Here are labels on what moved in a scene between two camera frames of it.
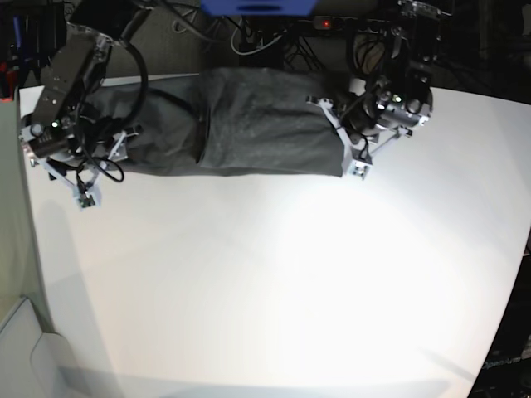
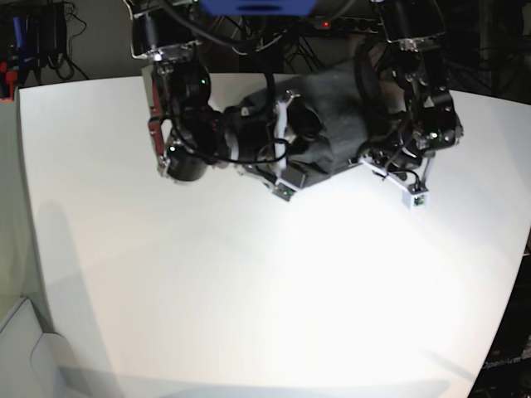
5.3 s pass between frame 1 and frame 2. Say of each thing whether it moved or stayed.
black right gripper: moved
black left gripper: moved
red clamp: stayed
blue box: stayed
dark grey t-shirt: moved
